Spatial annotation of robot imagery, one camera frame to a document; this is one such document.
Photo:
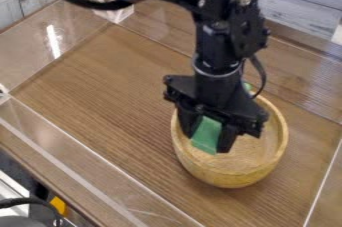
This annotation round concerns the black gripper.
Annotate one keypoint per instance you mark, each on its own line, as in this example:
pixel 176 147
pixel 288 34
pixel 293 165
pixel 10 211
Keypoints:
pixel 221 91

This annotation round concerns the green rectangular block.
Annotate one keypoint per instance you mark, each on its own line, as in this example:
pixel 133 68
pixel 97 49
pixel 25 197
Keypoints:
pixel 205 139

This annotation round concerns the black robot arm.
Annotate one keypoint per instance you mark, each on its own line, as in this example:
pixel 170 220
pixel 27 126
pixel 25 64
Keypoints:
pixel 230 35

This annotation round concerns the brown wooden bowl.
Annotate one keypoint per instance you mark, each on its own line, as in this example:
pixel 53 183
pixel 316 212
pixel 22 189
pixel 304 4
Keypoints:
pixel 253 158

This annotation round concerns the yellow label on device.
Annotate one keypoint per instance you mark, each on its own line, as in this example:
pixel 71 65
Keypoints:
pixel 59 204

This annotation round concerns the clear acrylic front wall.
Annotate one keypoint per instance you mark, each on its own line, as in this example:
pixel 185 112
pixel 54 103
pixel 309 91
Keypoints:
pixel 98 189

